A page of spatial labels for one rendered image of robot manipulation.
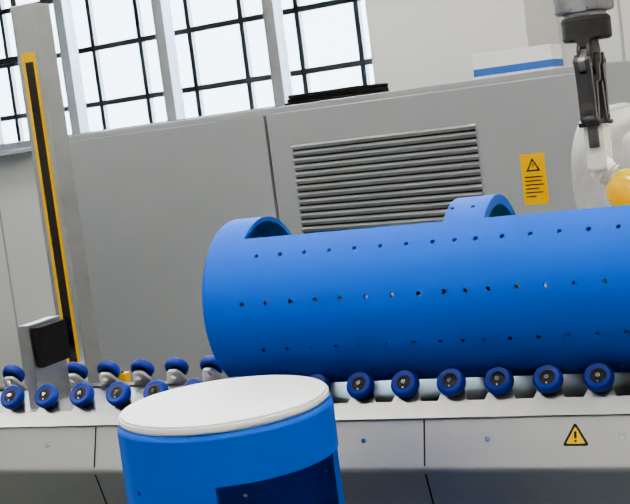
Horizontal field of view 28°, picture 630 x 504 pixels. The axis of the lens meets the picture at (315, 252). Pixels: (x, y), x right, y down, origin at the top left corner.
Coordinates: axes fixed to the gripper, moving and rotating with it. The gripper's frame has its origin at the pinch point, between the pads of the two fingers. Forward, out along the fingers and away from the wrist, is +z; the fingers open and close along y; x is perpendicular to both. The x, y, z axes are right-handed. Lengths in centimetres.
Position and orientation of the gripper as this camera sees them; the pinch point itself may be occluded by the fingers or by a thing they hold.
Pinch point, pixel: (598, 148)
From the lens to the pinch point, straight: 198.2
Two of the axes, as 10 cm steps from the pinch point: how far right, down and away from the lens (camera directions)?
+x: 9.1, -0.8, -4.1
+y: -4.0, 1.4, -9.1
